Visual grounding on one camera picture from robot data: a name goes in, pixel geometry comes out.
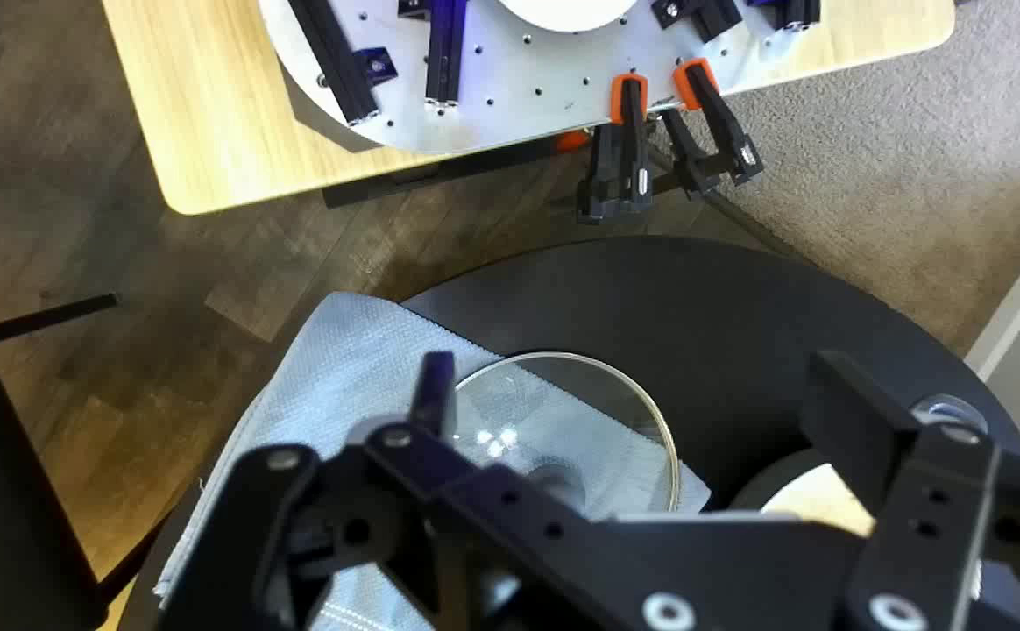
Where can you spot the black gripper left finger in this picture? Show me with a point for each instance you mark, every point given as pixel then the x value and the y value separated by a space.
pixel 469 549

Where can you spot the glass pot lid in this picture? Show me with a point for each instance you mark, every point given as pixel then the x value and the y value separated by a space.
pixel 573 426

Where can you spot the light wooden table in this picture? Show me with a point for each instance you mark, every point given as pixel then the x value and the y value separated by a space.
pixel 226 128

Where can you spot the orange black clamp left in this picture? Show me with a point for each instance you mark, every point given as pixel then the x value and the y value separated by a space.
pixel 618 163

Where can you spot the round black table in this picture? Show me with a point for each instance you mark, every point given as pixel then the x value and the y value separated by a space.
pixel 724 336

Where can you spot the orange black clamp right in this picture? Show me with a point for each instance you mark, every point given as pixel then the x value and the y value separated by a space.
pixel 732 157

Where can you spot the orange black clamp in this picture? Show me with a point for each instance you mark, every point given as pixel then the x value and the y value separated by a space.
pixel 732 157
pixel 618 163

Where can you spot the black chair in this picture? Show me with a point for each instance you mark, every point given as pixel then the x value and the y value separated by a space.
pixel 45 580

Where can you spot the light blue cloth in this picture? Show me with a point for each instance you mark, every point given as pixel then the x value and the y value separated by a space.
pixel 347 374

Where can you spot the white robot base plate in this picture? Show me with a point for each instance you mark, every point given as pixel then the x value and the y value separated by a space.
pixel 473 75

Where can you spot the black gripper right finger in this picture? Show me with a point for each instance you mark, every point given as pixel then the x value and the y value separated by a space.
pixel 944 499

